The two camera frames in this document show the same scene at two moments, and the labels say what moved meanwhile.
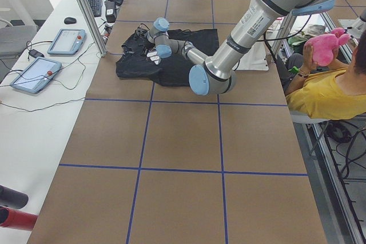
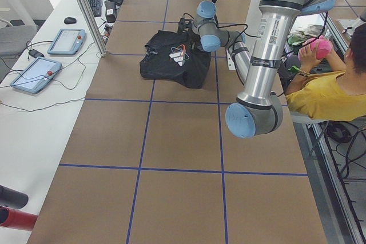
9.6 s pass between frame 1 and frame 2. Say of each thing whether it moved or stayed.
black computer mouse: stayed
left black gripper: moved
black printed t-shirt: moved
